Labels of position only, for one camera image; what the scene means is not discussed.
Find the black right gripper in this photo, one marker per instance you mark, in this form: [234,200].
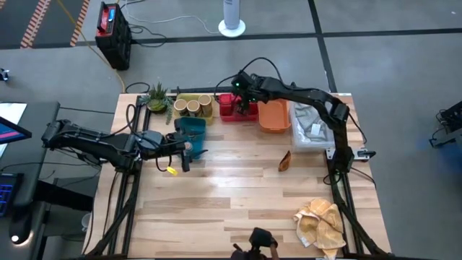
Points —
[249,86]

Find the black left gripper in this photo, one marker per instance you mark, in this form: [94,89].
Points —
[175,144]

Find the small saffron glass jar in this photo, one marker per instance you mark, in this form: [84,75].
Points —
[188,146]

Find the smoked paprika tin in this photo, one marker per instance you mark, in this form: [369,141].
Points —
[228,104]

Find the furikake seasoning glass jar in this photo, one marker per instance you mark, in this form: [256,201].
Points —
[180,105]
[205,101]
[193,107]

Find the brown spice packet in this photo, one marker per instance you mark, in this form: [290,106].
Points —
[285,162]

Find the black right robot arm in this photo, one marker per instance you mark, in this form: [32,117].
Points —
[310,95]

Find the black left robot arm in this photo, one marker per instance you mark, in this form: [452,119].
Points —
[90,141]

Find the pink-red plastic bin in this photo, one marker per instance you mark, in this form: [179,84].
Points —
[225,118]

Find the teal plastic bin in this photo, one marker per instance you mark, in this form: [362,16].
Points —
[196,131]

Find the orange plastic bin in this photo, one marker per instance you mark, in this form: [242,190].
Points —
[274,115]

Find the yellow-green plastic bin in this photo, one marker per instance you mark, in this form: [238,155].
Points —
[187,96]

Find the grey cloth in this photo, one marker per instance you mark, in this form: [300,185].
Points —
[307,119]

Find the small potted plant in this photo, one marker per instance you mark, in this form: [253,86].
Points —
[157,103]

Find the clear plastic storage box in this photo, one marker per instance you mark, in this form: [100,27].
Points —
[299,146]

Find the white cloth tag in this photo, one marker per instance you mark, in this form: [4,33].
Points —
[316,129]

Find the white control box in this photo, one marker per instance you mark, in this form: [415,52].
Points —
[362,153]

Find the black and red toolbox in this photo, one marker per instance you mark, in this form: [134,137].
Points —
[117,43]

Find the yellow towel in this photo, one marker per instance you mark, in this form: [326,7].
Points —
[321,224]

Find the black desk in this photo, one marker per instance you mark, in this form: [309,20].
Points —
[43,112]

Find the lit computer monitor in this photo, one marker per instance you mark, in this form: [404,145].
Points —
[11,131]

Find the white paper sheet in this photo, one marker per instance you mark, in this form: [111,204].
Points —
[12,110]

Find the backlit keyboard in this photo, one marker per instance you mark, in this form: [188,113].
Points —
[7,195]

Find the black equipment stand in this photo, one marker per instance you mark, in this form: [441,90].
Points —
[451,119]

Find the black aluminium cross rail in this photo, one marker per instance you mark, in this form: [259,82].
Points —
[202,89]

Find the black aluminium frame rails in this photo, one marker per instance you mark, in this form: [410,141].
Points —
[146,117]
[341,202]

